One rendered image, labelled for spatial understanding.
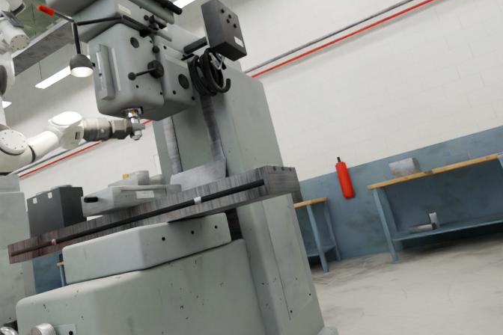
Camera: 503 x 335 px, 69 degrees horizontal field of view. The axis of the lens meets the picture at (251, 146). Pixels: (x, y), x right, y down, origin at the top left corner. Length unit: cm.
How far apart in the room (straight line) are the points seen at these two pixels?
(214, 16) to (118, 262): 102
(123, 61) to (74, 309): 84
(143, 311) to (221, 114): 92
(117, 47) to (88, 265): 77
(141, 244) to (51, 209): 75
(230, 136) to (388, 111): 390
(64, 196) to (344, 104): 436
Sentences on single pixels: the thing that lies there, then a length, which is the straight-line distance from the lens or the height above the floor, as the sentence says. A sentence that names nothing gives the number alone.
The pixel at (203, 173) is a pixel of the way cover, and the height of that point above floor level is 105.
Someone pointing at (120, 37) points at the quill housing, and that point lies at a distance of 152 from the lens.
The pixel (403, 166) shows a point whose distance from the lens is 474.
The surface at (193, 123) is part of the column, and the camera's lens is 178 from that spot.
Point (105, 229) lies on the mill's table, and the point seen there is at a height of 88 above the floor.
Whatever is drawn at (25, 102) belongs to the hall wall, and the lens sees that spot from 1031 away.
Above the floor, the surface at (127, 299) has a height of 67.
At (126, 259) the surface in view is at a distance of 117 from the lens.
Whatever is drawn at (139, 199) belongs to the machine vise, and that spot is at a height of 95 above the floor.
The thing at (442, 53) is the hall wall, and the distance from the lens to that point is 549.
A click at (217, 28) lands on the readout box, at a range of 161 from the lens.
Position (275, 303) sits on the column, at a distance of 165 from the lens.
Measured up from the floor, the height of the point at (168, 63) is 150.
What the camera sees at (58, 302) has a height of 71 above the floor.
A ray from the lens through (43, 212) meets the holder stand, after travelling 185.
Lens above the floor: 79
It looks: 11 degrees up
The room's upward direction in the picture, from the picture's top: 14 degrees counter-clockwise
